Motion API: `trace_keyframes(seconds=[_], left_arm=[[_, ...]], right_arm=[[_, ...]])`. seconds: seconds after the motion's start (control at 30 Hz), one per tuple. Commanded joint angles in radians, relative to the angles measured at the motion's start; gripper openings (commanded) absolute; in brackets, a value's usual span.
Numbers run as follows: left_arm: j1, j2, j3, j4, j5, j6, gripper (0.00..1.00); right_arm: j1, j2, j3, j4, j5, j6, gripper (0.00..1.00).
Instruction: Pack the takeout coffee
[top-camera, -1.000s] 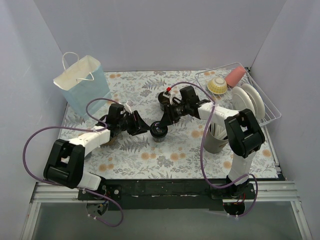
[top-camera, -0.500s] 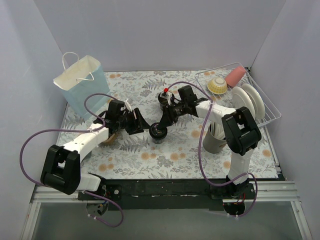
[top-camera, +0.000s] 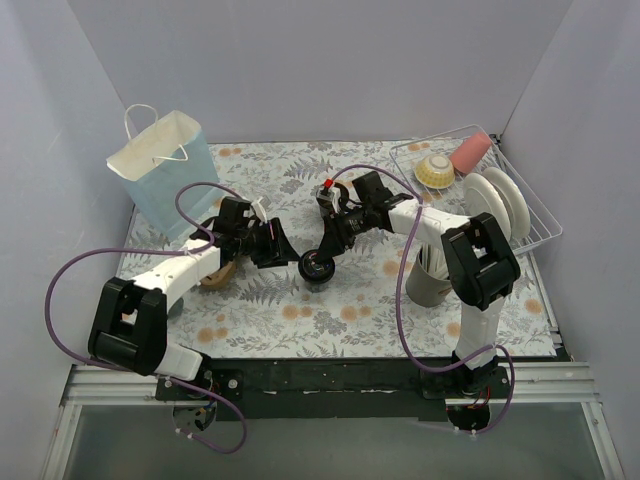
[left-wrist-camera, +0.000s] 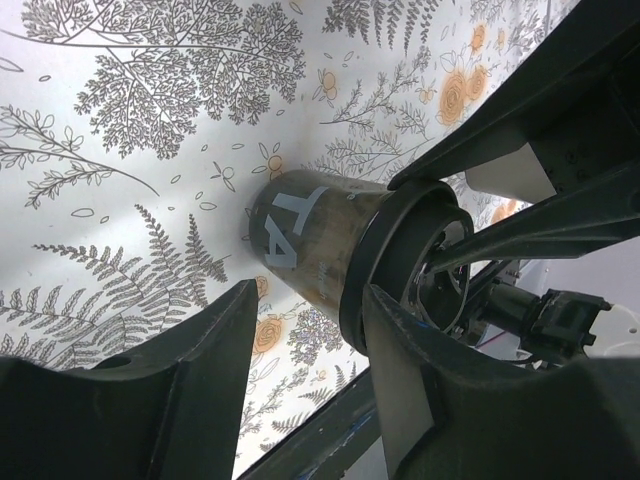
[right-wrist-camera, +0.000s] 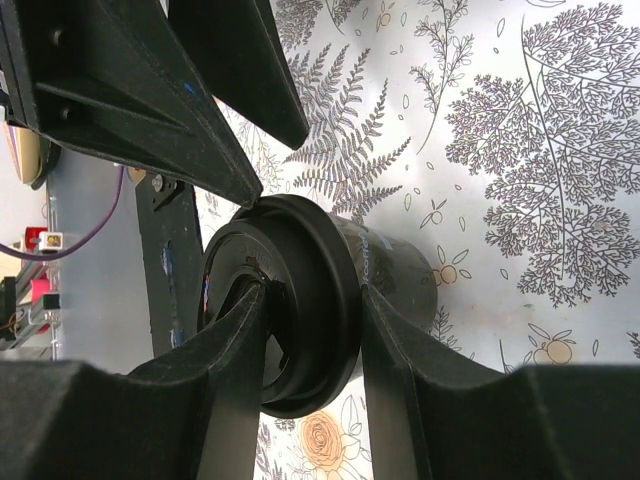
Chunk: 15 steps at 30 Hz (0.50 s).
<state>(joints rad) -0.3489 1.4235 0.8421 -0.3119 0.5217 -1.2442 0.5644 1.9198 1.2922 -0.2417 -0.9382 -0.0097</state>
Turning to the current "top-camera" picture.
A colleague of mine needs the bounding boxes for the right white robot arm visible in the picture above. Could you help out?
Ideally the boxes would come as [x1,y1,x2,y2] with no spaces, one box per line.
[298,167,520,398]

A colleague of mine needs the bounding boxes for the black coffee cup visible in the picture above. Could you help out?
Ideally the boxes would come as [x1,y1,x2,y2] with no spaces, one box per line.
[304,277,331,293]
[316,197,334,217]

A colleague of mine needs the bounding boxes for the brown cardboard cup sleeves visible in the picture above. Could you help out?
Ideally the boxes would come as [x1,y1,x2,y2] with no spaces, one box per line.
[200,261,237,290]

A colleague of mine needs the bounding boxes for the floral tablecloth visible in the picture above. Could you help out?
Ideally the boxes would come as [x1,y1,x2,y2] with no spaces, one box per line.
[102,141,559,359]

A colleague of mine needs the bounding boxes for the grey cup with straws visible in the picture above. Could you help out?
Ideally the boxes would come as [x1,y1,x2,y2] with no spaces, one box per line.
[405,247,452,308]

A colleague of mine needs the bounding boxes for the white wire dish rack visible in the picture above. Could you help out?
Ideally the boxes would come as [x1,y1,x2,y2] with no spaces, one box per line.
[390,125,562,256]

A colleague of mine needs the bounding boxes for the yellow patterned bowl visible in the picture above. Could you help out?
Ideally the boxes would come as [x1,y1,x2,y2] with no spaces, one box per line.
[414,153,455,189]

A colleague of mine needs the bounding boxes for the pink plastic cup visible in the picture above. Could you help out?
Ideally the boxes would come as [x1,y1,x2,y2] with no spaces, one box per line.
[449,132,492,174]

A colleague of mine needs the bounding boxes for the black coffee cup lid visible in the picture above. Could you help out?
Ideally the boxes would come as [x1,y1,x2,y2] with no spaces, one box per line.
[298,250,336,285]

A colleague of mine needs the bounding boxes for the aluminium frame rail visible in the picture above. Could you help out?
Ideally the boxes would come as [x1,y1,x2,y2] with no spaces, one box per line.
[40,362,625,479]

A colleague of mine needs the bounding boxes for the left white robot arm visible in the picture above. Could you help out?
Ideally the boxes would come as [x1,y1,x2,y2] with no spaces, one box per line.
[88,196,299,400]

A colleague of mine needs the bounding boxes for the white paper cup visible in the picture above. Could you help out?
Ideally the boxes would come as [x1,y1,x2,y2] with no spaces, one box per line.
[167,298,184,319]

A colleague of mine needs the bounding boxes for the white plate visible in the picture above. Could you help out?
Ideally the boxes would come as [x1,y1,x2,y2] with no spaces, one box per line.
[463,173,512,240]
[482,167,531,240]

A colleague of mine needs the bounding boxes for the light blue paper bag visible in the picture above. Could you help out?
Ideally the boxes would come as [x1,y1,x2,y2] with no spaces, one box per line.
[107,104,219,241]

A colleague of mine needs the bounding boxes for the front white plate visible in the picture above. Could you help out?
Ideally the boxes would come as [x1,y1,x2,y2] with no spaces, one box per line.
[463,173,512,240]

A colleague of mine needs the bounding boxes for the back white plate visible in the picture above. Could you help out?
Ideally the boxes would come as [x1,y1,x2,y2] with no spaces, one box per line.
[482,167,531,240]

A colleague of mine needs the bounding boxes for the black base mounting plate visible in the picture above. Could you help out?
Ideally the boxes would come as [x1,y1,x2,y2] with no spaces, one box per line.
[154,355,511,424]

